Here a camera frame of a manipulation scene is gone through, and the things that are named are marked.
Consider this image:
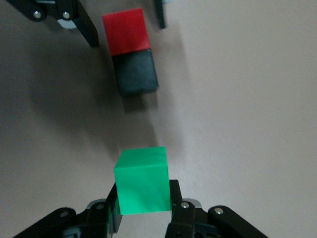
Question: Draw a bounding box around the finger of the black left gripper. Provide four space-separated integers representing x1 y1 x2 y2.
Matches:
154 0 167 30
4 0 100 49

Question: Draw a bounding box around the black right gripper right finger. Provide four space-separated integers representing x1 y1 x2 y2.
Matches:
164 179 269 238

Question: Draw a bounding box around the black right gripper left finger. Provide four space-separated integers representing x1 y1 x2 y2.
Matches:
14 181 122 238

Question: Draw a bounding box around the red cube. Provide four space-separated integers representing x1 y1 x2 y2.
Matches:
102 7 152 57

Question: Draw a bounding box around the green cube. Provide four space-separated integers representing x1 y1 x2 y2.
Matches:
113 146 173 216

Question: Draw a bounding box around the black cube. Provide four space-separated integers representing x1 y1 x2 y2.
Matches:
111 49 159 98

